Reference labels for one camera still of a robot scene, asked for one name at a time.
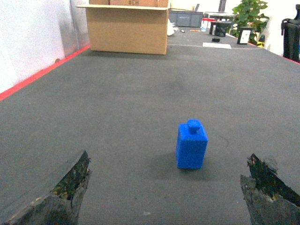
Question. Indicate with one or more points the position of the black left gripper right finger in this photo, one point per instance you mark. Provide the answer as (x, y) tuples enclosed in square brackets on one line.
[(269, 200)]

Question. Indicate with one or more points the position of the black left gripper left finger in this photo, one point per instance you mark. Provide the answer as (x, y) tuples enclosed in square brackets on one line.
[(56, 200)]

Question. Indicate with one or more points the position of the blue block part with knob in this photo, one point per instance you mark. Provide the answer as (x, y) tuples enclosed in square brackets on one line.
[(191, 145)]

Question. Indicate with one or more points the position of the white flat board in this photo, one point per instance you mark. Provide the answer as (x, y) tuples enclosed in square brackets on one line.
[(217, 45)]

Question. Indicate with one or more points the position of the framed white sign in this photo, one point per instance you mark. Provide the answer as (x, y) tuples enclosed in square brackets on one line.
[(244, 35)]

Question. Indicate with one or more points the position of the black office chair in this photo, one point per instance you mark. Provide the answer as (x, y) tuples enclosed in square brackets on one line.
[(290, 29)]

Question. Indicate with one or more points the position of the green potted plant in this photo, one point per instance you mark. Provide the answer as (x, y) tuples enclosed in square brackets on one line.
[(249, 13)]

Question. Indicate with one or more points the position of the large cardboard box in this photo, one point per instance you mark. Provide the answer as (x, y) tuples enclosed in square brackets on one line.
[(123, 28)]

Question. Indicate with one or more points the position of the grey plastic crate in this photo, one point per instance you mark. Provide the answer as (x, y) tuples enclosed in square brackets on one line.
[(186, 18)]

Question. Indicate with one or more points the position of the black wire basket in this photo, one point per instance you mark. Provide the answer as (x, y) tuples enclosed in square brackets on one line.
[(219, 28)]

